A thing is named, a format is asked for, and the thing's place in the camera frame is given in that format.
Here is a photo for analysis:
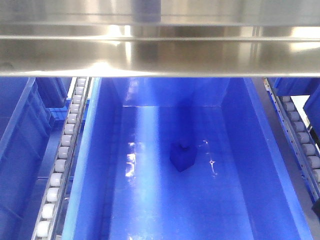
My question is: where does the blue plastic bottle part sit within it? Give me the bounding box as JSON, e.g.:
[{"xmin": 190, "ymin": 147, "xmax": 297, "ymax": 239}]
[{"xmin": 169, "ymin": 142, "xmax": 198, "ymax": 172}]

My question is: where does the steel shelf beam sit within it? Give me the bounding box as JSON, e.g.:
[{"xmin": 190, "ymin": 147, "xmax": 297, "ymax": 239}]
[{"xmin": 0, "ymin": 0, "xmax": 320, "ymax": 77}]

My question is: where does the blue bin with part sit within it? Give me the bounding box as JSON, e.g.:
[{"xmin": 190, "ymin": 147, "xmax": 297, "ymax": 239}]
[{"xmin": 62, "ymin": 77, "xmax": 314, "ymax": 240}]

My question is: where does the blue bin far left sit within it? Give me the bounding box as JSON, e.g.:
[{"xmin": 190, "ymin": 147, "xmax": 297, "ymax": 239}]
[{"xmin": 0, "ymin": 77, "xmax": 68, "ymax": 240}]

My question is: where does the right white roller track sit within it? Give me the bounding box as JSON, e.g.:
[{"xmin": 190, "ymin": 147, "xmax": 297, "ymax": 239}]
[{"xmin": 263, "ymin": 77, "xmax": 320, "ymax": 202}]

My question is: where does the white roller track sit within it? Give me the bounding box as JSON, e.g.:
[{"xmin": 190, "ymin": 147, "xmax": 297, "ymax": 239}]
[
  {"xmin": 263, "ymin": 77, "xmax": 320, "ymax": 202},
  {"xmin": 31, "ymin": 76, "xmax": 93, "ymax": 240}
]

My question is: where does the left white roller track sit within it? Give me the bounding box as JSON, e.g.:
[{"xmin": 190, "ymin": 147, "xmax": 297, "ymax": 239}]
[{"xmin": 31, "ymin": 76, "xmax": 93, "ymax": 240}]

